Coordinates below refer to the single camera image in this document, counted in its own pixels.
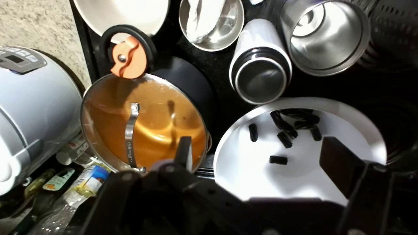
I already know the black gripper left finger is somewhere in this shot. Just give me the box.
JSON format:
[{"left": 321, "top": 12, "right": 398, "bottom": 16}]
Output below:
[{"left": 79, "top": 136, "right": 219, "bottom": 235}]

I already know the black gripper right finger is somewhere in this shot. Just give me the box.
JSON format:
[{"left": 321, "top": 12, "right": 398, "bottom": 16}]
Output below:
[{"left": 318, "top": 136, "right": 395, "bottom": 235}]

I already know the white flask with black rim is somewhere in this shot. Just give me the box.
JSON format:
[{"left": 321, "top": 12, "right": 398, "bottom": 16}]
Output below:
[{"left": 227, "top": 17, "right": 293, "bottom": 107}]

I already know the small black block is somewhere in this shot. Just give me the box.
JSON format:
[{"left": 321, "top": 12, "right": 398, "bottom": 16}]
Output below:
[
  {"left": 248, "top": 123, "right": 259, "bottom": 144},
  {"left": 267, "top": 154, "right": 288, "bottom": 166},
  {"left": 292, "top": 112, "right": 322, "bottom": 131},
  {"left": 276, "top": 131, "right": 293, "bottom": 150},
  {"left": 308, "top": 124, "right": 323, "bottom": 143},
  {"left": 269, "top": 110, "right": 299, "bottom": 140}
]

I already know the large white mixing bowl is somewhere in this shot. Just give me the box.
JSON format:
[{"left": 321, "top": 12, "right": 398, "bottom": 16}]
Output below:
[{"left": 212, "top": 96, "right": 389, "bottom": 206}]

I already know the black electric stove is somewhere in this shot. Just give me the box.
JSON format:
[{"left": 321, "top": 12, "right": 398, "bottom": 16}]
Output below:
[{"left": 69, "top": 0, "right": 418, "bottom": 235}]

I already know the bottle with yellow blue label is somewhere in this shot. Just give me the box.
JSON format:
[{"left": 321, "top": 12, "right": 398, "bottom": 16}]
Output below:
[{"left": 70, "top": 162, "right": 111, "bottom": 200}]

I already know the stainless steel tumbler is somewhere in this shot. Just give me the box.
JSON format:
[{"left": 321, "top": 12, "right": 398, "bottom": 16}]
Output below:
[{"left": 279, "top": 0, "right": 372, "bottom": 79}]

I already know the small steel bowl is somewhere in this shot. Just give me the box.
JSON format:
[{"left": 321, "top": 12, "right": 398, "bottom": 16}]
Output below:
[{"left": 177, "top": 0, "right": 245, "bottom": 54}]

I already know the clear plastic bottle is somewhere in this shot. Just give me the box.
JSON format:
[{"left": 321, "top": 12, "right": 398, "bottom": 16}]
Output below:
[{"left": 24, "top": 191, "right": 90, "bottom": 235}]

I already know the perforated steel utensil holder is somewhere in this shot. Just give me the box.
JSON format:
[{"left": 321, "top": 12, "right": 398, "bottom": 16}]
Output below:
[{"left": 364, "top": 0, "right": 418, "bottom": 73}]

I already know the dark glass bottle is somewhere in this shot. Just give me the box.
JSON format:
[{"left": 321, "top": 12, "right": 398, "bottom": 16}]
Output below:
[{"left": 20, "top": 167, "right": 70, "bottom": 200}]

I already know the small white ceramic bowl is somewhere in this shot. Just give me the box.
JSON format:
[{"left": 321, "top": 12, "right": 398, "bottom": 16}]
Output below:
[{"left": 70, "top": 0, "right": 171, "bottom": 37}]

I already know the white rice cooker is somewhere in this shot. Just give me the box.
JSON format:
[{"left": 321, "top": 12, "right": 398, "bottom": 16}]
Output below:
[{"left": 0, "top": 45, "right": 84, "bottom": 197}]

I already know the black pot with orange handles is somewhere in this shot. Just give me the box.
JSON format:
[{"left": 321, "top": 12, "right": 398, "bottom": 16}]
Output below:
[{"left": 79, "top": 25, "right": 214, "bottom": 175}]

